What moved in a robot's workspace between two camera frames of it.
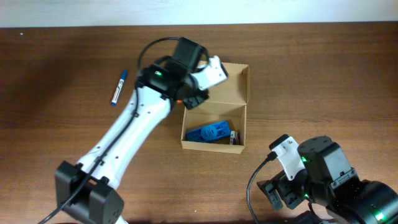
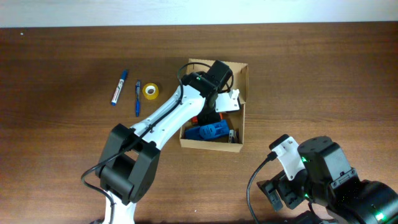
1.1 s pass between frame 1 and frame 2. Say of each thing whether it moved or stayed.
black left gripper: moved
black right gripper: stayed
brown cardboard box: stayed
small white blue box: stayed
